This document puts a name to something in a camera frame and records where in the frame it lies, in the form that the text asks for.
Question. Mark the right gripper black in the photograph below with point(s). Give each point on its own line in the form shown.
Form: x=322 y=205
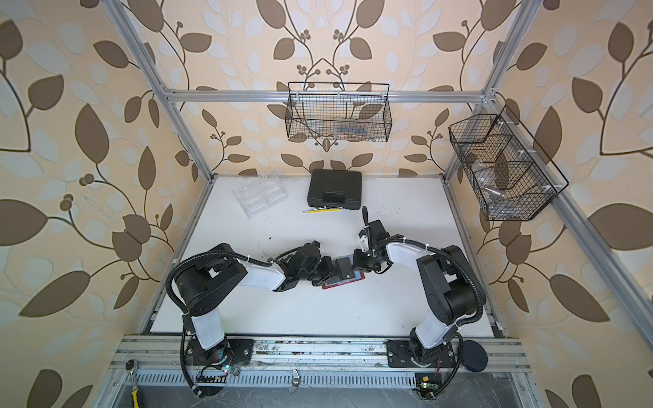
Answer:
x=359 y=264

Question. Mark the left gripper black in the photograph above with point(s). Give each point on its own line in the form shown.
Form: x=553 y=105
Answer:
x=328 y=266

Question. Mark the red leather card holder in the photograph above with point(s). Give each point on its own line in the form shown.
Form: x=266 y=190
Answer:
x=334 y=281

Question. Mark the grey credit card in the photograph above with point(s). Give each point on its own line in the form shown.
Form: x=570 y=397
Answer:
x=345 y=269

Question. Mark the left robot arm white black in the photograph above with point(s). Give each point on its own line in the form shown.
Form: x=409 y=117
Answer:
x=199 y=284

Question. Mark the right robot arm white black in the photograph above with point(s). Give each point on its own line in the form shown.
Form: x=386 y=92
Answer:
x=453 y=291

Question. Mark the yellow pen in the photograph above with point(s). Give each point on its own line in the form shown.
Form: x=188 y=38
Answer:
x=321 y=210

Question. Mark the black plastic tool case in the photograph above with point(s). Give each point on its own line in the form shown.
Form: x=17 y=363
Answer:
x=335 y=188

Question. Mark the clear plastic organizer box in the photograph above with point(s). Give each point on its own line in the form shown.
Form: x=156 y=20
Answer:
x=258 y=194

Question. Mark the dark round disc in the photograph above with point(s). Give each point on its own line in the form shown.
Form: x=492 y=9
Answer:
x=474 y=356

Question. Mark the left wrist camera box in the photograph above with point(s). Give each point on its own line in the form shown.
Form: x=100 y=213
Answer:
x=308 y=256

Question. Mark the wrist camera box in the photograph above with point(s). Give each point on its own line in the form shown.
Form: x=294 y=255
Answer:
x=372 y=234
x=308 y=256

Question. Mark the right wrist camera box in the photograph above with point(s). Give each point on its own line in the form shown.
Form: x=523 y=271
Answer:
x=372 y=234

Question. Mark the black wire basket back wall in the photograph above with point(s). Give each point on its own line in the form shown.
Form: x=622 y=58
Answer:
x=356 y=112

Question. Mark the black wire basket wall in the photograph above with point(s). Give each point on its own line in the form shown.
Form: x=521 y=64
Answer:
x=356 y=112
x=511 y=174

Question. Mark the black wire basket right wall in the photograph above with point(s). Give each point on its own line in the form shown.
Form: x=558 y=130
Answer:
x=511 y=174

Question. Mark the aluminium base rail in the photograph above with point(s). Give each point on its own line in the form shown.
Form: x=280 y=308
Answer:
x=277 y=362

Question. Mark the yellow handled ratchet tool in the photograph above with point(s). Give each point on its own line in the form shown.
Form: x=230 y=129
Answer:
x=133 y=385

